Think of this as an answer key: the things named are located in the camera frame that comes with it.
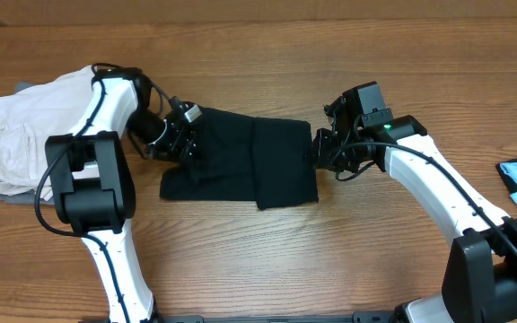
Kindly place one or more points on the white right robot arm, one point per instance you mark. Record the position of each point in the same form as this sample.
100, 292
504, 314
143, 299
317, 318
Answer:
480, 280

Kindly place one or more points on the white folded garment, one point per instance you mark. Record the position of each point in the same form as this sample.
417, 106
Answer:
29, 117

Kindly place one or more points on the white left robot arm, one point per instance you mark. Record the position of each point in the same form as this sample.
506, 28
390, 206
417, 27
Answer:
91, 183

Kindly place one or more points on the grey folded garment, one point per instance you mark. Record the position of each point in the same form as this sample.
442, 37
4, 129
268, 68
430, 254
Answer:
25, 198

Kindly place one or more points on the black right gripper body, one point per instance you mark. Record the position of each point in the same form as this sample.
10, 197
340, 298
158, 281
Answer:
331, 155

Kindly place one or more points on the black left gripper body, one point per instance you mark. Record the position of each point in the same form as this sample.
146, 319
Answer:
168, 144

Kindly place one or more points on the black t-shirt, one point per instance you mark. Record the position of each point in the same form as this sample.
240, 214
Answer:
262, 160

